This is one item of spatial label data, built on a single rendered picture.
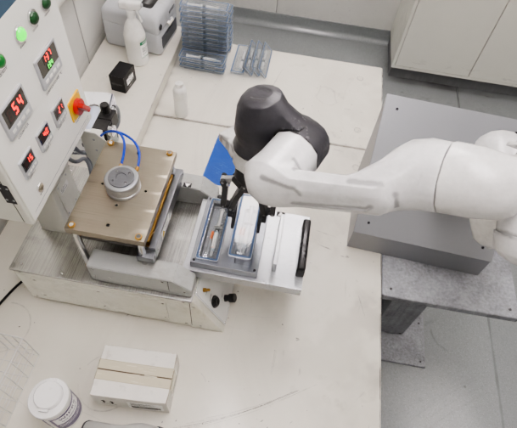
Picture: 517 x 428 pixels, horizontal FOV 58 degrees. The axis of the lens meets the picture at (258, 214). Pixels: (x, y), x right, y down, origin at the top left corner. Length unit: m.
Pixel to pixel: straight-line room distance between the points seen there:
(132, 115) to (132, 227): 0.76
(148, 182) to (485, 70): 2.67
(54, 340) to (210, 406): 0.45
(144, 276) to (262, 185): 0.47
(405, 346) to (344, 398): 0.97
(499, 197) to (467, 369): 1.69
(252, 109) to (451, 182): 0.34
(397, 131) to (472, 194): 0.74
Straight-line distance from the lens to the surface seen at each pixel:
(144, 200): 1.10
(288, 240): 1.21
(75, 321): 1.39
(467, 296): 1.55
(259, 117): 0.80
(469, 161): 0.70
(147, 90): 1.85
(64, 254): 1.28
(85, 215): 1.10
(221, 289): 1.30
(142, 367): 1.21
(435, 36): 3.22
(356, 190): 0.70
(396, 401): 2.16
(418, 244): 1.46
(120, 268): 1.14
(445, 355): 2.31
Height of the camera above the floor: 1.99
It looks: 55 degrees down
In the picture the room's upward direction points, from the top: 7 degrees clockwise
